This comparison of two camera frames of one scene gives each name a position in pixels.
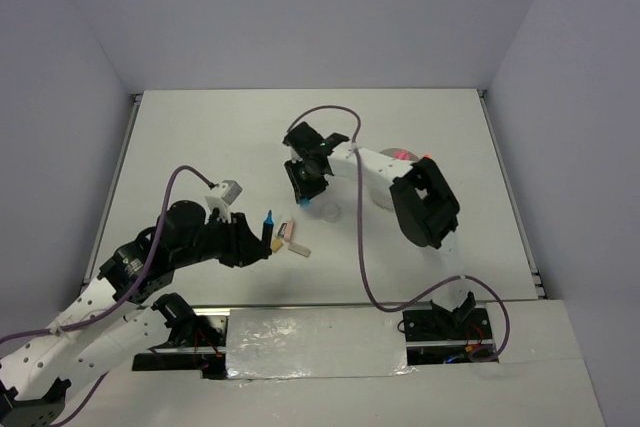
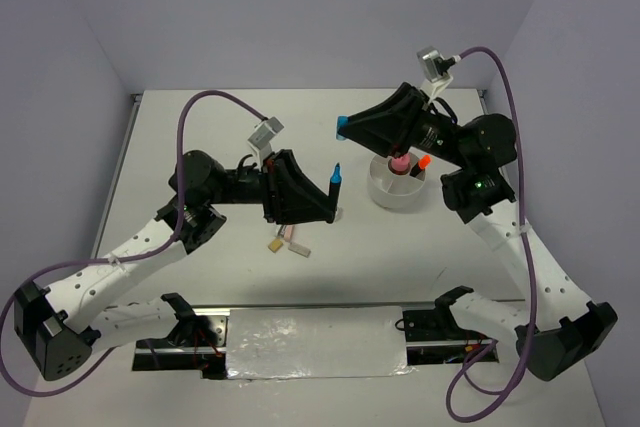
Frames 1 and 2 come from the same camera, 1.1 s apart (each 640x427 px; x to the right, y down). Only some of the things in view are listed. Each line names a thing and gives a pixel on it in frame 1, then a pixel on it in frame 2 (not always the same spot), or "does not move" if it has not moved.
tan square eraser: (276, 245) does not move
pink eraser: (289, 230) does not move
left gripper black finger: (241, 247) -> (302, 201)
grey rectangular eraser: (299, 249) does not move
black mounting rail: (427, 342) does not move
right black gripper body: (305, 178) -> (433, 134)
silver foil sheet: (316, 342) does not move
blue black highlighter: (267, 232) -> (335, 186)
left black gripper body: (210, 246) -> (272, 188)
